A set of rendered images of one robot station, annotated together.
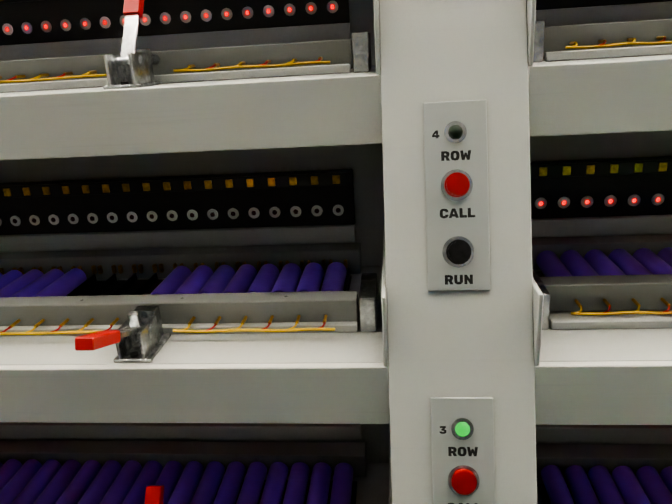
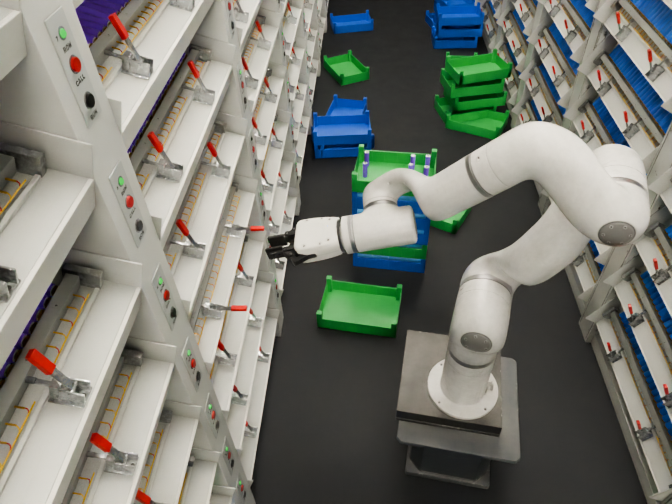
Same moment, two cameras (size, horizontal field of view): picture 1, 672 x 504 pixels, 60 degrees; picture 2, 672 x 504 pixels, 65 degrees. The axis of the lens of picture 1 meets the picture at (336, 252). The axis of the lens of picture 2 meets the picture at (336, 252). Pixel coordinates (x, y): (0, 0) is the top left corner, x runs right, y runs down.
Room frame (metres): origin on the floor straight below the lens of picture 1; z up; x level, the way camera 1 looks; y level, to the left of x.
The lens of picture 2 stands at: (0.19, 1.19, 1.63)
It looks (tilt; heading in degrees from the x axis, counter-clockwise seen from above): 45 degrees down; 269
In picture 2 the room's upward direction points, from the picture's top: 3 degrees counter-clockwise
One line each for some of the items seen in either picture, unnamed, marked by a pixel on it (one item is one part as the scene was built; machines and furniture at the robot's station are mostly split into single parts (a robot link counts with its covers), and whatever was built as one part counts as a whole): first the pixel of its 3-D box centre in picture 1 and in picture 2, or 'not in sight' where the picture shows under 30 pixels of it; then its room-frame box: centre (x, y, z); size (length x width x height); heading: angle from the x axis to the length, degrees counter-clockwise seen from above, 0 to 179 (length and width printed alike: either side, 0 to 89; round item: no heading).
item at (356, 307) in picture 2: not in sight; (360, 305); (0.08, -0.13, 0.04); 0.30 x 0.20 x 0.08; 166
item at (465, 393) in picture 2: not in sight; (466, 369); (-0.16, 0.43, 0.42); 0.19 x 0.19 x 0.18
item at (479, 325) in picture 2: not in sight; (477, 328); (-0.15, 0.46, 0.63); 0.19 x 0.12 x 0.24; 68
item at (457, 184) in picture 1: (456, 185); not in sight; (0.38, -0.08, 0.81); 0.02 x 0.01 x 0.02; 84
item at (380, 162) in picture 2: not in sight; (395, 170); (-0.08, -0.44, 0.44); 0.30 x 0.20 x 0.08; 167
